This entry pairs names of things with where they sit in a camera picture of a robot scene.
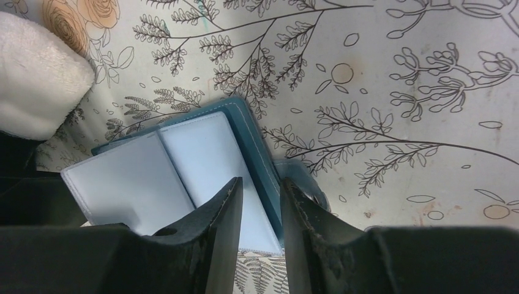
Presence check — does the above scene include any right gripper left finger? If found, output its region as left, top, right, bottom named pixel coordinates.
left=1, top=177, right=243, bottom=293

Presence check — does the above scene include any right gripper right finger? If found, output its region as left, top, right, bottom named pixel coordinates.
left=280, top=178, right=518, bottom=293

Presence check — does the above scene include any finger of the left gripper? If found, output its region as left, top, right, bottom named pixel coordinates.
left=1, top=174, right=86, bottom=227

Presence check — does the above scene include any teal leather card holder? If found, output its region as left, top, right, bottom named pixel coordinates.
left=61, top=97, right=329, bottom=255

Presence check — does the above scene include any black white checkered blanket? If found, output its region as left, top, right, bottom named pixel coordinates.
left=1, top=12, right=95, bottom=175

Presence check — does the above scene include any floral patterned table mat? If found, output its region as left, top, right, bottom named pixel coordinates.
left=1, top=1, right=518, bottom=293

